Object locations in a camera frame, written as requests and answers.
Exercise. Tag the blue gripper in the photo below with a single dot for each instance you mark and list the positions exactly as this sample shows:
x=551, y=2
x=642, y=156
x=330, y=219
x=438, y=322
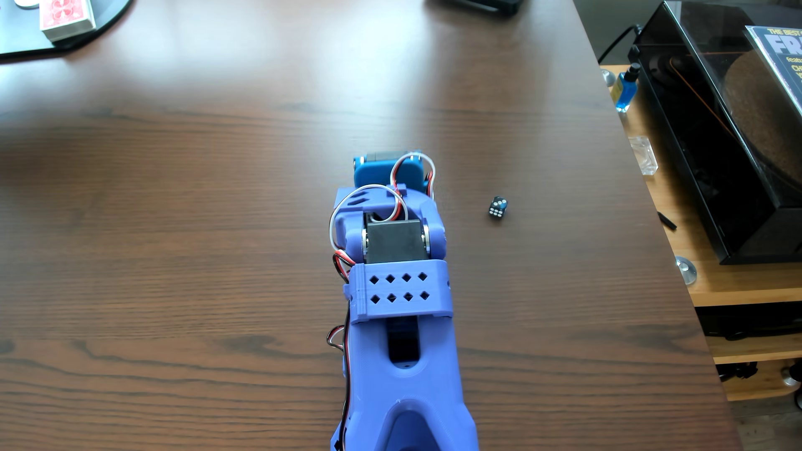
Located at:
x=378, y=172

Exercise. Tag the blue dice with white pips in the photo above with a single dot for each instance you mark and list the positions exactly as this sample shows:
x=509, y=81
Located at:
x=497, y=208

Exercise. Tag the purple robot arm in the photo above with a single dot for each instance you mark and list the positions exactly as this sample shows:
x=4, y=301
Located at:
x=401, y=300

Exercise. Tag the black flat device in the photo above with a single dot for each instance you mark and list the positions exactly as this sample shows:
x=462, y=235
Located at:
x=479, y=5

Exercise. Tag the round metal puck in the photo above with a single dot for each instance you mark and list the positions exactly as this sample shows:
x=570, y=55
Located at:
x=608, y=77
x=687, y=270

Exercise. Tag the small blue liquid bottle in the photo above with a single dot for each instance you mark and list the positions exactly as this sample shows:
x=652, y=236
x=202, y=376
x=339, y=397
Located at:
x=625, y=91

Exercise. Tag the clear plastic block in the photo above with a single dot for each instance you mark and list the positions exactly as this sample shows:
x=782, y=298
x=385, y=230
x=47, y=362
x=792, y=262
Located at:
x=644, y=155

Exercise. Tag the small black stick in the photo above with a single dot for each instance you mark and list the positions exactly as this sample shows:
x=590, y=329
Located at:
x=666, y=220

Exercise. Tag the black desk mat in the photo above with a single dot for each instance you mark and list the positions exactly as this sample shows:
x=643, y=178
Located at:
x=106, y=12

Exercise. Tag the red playing card box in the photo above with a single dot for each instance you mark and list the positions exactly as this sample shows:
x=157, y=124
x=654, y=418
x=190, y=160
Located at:
x=66, y=17

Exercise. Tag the wooden shelf unit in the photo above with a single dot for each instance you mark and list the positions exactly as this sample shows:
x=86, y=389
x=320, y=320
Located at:
x=739, y=285

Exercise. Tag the small white object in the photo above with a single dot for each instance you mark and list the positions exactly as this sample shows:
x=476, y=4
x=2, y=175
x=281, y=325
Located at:
x=26, y=3

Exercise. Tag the cork turntable mat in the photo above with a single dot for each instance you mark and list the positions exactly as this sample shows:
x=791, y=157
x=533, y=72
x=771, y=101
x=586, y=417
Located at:
x=761, y=119

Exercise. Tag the black device inside shelf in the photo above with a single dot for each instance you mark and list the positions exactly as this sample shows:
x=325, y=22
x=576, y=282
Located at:
x=752, y=324

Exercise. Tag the blue album cover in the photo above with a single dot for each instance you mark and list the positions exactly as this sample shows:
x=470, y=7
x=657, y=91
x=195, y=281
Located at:
x=783, y=56

